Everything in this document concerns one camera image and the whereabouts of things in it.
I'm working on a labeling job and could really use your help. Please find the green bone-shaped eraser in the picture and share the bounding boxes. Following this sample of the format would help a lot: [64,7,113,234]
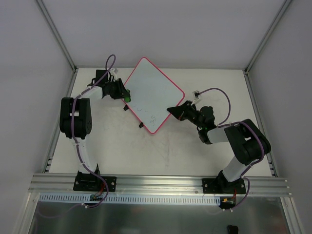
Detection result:
[124,89,131,103]

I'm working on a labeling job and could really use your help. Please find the pink framed whiteboard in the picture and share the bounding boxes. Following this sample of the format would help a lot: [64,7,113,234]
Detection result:
[124,57,185,134]

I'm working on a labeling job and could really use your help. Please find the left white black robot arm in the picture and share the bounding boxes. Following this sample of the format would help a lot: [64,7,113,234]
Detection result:
[59,69,131,190]

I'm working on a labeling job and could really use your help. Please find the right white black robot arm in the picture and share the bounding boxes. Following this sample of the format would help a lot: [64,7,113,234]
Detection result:
[167,101,271,193]

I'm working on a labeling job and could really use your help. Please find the black object bottom edge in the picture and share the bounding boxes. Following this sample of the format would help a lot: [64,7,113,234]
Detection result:
[227,225,239,234]

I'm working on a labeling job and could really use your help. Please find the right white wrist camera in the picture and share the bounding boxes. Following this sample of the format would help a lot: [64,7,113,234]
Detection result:
[192,90,201,105]

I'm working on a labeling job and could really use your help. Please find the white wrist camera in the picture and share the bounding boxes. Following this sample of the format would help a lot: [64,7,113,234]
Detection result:
[192,90,201,105]
[110,68,119,80]

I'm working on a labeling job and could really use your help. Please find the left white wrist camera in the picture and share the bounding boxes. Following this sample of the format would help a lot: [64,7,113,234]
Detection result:
[110,68,119,80]

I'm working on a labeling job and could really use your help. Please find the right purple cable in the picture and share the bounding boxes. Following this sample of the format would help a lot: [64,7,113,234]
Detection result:
[197,87,265,212]

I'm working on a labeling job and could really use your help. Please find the purple cable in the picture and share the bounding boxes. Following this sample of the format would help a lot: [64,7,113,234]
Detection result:
[197,87,265,212]
[72,54,117,208]

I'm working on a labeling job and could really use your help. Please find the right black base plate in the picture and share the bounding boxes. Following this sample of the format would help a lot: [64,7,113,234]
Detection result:
[201,178,247,195]

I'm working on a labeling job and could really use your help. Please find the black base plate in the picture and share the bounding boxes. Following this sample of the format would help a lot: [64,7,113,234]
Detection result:
[73,174,117,192]
[201,178,247,195]

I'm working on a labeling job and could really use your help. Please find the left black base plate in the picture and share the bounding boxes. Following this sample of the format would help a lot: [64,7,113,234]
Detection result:
[73,174,117,192]

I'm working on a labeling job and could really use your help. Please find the white slotted cable duct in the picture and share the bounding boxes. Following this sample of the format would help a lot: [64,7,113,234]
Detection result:
[39,193,221,206]

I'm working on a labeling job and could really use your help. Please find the left aluminium frame post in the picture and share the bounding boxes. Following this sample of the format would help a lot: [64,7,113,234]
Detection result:
[35,0,77,71]

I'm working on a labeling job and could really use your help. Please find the aluminium frame post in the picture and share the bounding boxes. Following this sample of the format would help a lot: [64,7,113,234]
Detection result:
[35,0,77,71]
[245,0,293,74]

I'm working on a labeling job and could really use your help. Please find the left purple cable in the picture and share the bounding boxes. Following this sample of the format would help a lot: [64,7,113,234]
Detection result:
[72,54,117,208]

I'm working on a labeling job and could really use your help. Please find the aluminium mounting rail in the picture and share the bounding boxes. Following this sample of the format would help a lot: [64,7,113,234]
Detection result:
[28,173,293,197]

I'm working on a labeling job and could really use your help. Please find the right aluminium frame post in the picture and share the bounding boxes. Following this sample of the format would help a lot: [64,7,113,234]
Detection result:
[245,0,293,74]

